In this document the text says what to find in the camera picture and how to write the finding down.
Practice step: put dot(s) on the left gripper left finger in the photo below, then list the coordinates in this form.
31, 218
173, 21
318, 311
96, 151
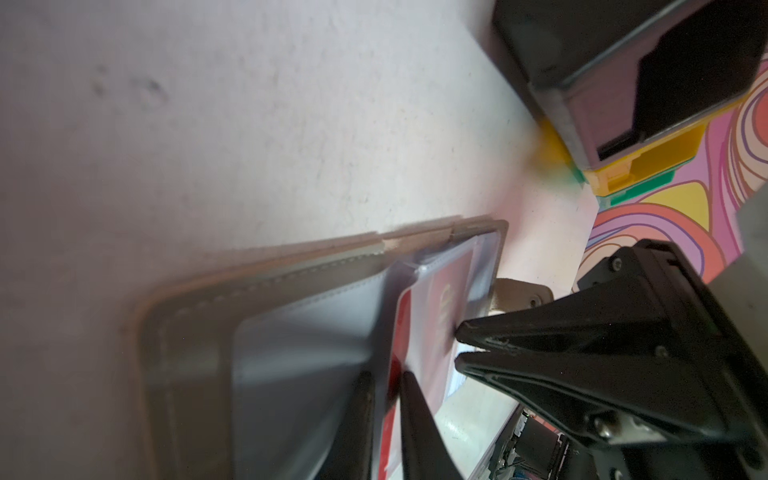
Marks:
350, 455

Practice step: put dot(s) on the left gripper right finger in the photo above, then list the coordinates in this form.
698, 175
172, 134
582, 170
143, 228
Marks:
424, 454

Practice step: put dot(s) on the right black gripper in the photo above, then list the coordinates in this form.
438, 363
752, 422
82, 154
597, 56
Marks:
668, 388

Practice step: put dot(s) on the red VIP card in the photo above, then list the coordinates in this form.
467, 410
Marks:
426, 315

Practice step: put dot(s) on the green plastic bin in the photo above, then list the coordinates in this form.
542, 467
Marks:
642, 186

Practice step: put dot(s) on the yellow plastic bin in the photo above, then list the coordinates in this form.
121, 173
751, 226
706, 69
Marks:
668, 154

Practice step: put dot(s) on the black plastic bin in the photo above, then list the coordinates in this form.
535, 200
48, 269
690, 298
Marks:
613, 77

